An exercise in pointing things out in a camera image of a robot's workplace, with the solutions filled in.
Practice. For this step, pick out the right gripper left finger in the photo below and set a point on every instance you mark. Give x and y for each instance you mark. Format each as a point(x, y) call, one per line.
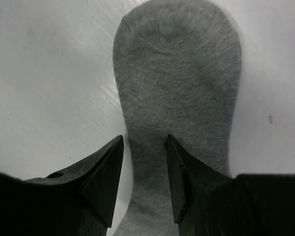
point(78, 200)

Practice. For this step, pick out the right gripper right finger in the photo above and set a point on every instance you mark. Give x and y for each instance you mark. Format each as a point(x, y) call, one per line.
point(208, 203)

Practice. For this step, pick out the grey sock black stripes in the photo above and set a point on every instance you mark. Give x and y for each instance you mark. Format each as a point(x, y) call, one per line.
point(177, 65)

